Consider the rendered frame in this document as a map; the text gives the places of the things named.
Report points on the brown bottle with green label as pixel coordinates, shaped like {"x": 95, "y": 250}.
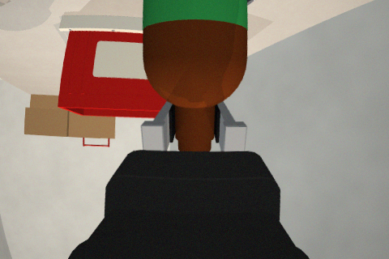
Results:
{"x": 195, "y": 57}

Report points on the red plastic crate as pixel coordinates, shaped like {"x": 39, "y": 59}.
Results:
{"x": 102, "y": 72}

